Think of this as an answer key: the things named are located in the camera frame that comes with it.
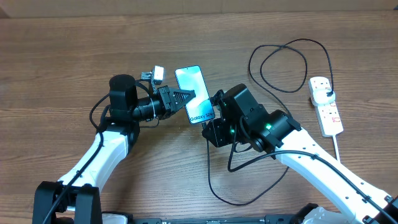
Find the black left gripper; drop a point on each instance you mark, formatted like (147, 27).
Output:
(165, 97)

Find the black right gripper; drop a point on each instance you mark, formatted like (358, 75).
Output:
(220, 140)

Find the blue Galaxy smartphone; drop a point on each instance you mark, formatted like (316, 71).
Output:
(199, 109)

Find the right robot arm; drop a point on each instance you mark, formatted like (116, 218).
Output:
(279, 136)

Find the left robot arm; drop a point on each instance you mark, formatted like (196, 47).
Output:
(75, 197)

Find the white charger plug adapter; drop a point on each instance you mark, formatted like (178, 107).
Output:
(322, 97)

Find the white power strip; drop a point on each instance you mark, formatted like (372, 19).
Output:
(328, 116)

